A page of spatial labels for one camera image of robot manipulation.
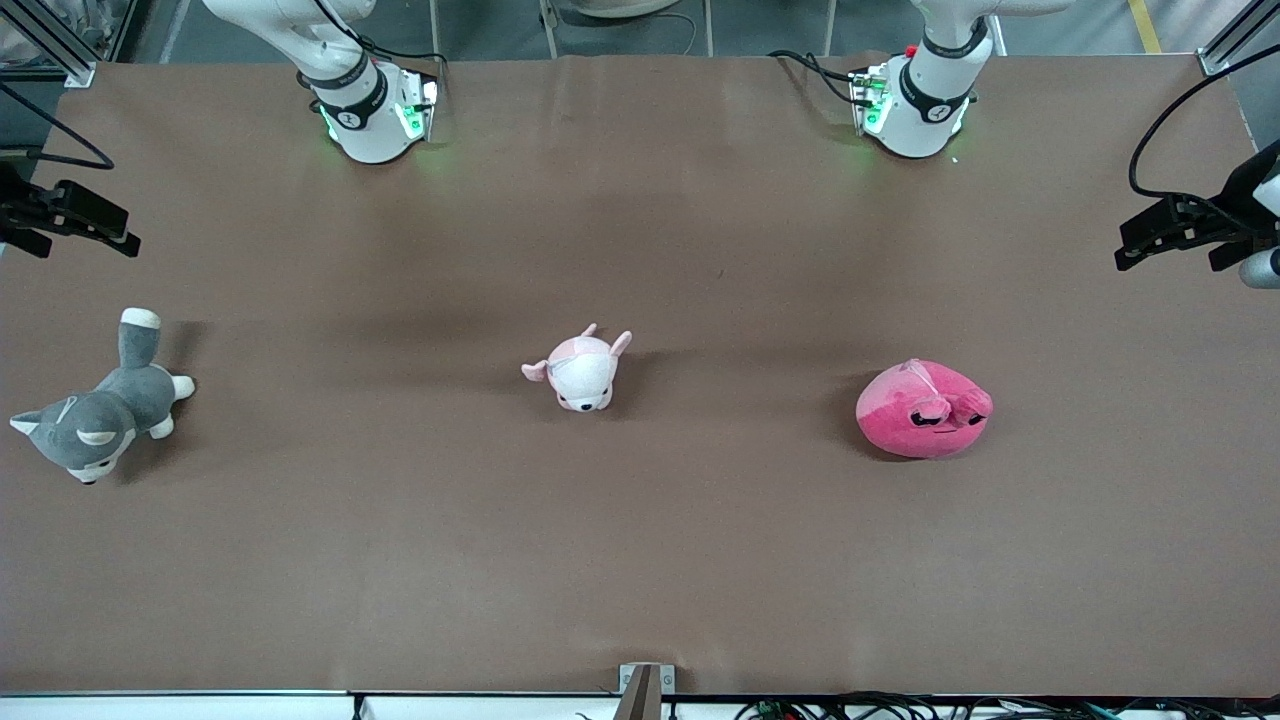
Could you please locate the black arm base cable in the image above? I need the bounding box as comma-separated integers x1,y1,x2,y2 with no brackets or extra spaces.
767,49,865,109
310,0,449,69

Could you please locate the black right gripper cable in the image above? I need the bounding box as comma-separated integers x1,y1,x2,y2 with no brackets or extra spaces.
0,83,115,171

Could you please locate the tangled black cable bundle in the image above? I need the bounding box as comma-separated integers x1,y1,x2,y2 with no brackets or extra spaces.
733,691,1280,720

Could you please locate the black left arm base cable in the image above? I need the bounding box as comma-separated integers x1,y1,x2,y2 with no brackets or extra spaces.
767,49,865,109

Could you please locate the grey and white dog plush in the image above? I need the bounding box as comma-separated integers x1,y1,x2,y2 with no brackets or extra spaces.
9,307,197,486

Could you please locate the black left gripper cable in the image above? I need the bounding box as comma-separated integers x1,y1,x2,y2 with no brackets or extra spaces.
1128,44,1280,206

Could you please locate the hot pink round plush toy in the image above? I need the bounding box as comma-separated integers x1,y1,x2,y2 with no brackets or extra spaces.
855,358,995,462

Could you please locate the black right arm base cable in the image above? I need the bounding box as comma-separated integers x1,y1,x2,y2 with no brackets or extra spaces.
310,0,449,69

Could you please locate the right arm base connector plate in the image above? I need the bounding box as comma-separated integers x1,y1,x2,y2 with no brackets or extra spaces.
395,70,442,144

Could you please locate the left arm base connector plate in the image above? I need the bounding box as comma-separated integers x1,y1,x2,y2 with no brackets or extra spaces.
849,62,894,138

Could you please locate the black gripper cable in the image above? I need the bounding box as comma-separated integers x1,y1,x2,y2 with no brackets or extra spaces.
1128,44,1280,206
0,83,115,171

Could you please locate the white table edge rail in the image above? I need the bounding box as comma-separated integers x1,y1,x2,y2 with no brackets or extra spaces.
0,689,1280,720

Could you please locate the brown table cover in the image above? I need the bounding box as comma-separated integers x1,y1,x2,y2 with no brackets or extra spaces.
0,52,1280,699

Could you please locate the aluminium frame profile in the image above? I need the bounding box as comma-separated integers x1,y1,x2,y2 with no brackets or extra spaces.
0,0,98,89
1197,0,1280,78

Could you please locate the pink white plush puppy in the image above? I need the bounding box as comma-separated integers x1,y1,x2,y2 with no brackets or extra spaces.
521,323,634,414

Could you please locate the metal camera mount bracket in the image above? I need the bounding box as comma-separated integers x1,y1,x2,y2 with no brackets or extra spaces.
613,662,677,720

